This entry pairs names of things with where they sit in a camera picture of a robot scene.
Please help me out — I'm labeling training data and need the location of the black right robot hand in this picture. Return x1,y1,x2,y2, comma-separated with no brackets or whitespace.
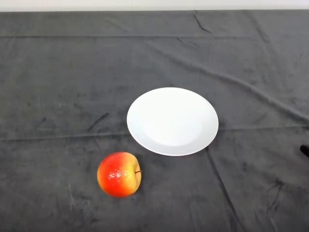
299,144,309,159

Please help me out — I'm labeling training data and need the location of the red and yellow apple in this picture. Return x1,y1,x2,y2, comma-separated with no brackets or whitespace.
97,151,142,198

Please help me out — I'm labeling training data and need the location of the round white plate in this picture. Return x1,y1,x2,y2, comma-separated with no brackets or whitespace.
126,87,219,157

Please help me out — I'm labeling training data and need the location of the black table cloth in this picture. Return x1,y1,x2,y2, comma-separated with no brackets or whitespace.
0,9,309,232

